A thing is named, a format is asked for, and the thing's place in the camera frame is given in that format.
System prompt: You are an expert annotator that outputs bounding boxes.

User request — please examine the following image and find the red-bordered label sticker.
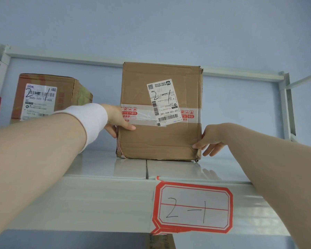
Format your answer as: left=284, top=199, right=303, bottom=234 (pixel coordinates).
left=150, top=176, right=234, bottom=236

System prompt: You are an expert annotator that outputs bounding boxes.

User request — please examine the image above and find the person's left forearm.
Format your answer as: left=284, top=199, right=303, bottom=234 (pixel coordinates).
left=0, top=113, right=87, bottom=241

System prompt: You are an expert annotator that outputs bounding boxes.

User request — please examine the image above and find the person's right forearm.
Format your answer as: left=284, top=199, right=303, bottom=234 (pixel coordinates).
left=224, top=123, right=311, bottom=249

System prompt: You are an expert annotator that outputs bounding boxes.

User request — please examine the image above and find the large cardboard box red tape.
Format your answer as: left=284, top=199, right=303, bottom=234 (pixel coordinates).
left=116, top=62, right=204, bottom=163

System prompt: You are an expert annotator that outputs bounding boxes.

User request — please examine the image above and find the person's left hand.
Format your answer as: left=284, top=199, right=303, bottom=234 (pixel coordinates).
left=101, top=103, right=136, bottom=139

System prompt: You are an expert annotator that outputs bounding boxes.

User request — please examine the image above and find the brown taped box marked 2-1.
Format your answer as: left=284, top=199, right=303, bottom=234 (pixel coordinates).
left=10, top=73, right=93, bottom=125

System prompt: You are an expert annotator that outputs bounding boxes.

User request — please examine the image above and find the white wristband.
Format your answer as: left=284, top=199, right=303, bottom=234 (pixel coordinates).
left=51, top=103, right=109, bottom=153

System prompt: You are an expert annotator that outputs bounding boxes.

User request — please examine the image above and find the person's right hand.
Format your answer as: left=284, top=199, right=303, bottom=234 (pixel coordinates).
left=191, top=123, right=235, bottom=157

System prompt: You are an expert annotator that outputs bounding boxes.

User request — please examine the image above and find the white metal shelf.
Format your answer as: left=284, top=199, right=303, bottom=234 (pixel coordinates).
left=0, top=44, right=311, bottom=249

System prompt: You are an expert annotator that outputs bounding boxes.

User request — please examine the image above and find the brown box yellow tape 2-2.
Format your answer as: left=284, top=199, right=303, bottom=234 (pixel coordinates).
left=145, top=233, right=176, bottom=249

